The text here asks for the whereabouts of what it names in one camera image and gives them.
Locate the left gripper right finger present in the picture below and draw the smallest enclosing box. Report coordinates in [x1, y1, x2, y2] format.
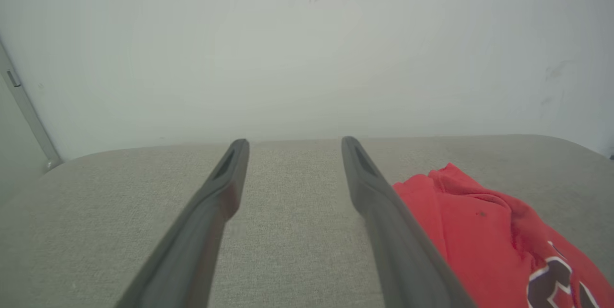
[341, 136, 478, 308]

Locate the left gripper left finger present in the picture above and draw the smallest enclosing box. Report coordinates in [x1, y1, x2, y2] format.
[115, 139, 250, 308]

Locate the red garment with print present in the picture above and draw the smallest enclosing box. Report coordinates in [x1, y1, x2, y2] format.
[392, 163, 614, 308]

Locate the grey metal rail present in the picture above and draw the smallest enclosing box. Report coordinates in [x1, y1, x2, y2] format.
[0, 42, 63, 172]

